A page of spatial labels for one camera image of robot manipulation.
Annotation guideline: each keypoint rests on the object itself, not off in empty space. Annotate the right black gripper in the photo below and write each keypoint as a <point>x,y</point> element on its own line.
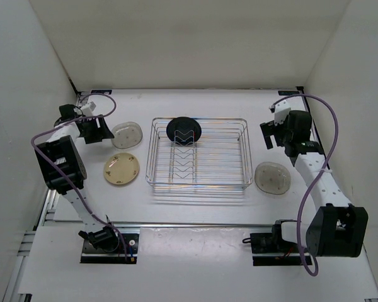
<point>269,129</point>

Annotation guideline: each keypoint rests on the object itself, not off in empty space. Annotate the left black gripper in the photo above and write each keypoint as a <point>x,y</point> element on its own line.
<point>103,132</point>

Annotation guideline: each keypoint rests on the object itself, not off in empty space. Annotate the clear glass plate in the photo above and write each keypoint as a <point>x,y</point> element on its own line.
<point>126,135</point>
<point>272,178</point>

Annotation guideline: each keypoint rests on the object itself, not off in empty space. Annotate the cream patterned round plate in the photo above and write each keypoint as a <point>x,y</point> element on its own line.
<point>121,169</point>

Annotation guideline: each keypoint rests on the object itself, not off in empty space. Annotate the black round plate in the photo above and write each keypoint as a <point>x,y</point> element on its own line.
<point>183,131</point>

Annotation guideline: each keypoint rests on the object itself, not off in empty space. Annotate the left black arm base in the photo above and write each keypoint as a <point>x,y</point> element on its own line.
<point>104,248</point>

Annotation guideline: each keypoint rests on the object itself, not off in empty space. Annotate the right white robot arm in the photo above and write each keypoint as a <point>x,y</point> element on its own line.
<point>338,227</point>

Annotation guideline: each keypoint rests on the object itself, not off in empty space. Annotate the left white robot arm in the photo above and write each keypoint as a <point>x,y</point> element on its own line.
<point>63,169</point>

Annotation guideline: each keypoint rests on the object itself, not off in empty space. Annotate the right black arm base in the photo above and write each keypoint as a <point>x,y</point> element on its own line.
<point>270,249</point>

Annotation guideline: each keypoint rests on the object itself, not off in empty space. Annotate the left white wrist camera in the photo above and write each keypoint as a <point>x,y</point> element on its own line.
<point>87,109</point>

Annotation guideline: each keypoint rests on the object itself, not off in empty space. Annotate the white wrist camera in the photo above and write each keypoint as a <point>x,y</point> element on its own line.
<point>280,112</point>
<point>87,109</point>

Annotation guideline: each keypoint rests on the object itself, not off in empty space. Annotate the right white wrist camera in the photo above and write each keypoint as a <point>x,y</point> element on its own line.
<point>280,112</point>

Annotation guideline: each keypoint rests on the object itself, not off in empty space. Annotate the chrome wire dish rack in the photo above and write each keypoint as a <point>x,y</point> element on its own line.
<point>220,159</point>

